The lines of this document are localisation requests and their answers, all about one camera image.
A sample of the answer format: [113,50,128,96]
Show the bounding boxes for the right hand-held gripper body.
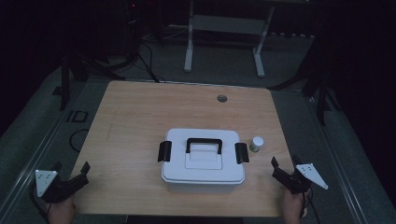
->
[271,162,329,195]

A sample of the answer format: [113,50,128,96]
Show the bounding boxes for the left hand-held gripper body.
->
[35,169,90,204]

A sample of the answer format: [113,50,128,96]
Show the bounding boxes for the white bottle with green label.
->
[249,135,265,154]

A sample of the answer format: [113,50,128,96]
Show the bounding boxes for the white storage box lid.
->
[157,128,250,185]

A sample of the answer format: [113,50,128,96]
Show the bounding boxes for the white plastic storage box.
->
[162,176,246,194]

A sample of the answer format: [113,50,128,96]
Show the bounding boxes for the person's left hand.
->
[46,195,76,224]

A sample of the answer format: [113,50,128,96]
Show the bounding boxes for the person's right hand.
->
[282,188,308,224]

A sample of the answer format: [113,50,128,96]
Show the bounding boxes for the black tripod stand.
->
[266,36,342,127]
[51,52,126,112]

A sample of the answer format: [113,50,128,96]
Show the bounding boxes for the white metal stand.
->
[183,0,276,79]

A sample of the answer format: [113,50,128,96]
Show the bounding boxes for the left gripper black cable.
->
[29,186,50,224]

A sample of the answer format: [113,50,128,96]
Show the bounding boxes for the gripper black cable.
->
[300,188,321,224]
[29,186,50,224]

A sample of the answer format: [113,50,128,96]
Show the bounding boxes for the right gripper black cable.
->
[300,188,321,224]

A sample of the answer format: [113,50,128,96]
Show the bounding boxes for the black floor cables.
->
[135,38,166,84]

